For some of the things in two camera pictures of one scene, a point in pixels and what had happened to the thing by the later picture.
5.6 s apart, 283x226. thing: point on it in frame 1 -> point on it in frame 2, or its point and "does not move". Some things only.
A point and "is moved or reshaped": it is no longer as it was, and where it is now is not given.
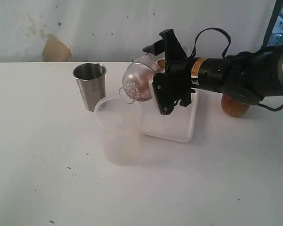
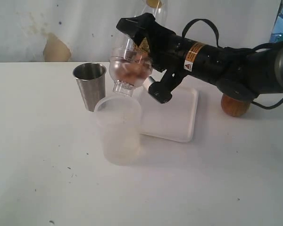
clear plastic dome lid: (137, 83) is moved or reshaped
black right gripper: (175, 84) -> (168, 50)
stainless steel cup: (91, 78) does not move
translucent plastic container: (121, 122) does not move
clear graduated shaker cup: (145, 67) -> (159, 9)
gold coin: (161, 63) is moved or reshaped
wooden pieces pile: (141, 90) -> (134, 71)
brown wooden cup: (233, 107) does not move
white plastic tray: (180, 125) does not move
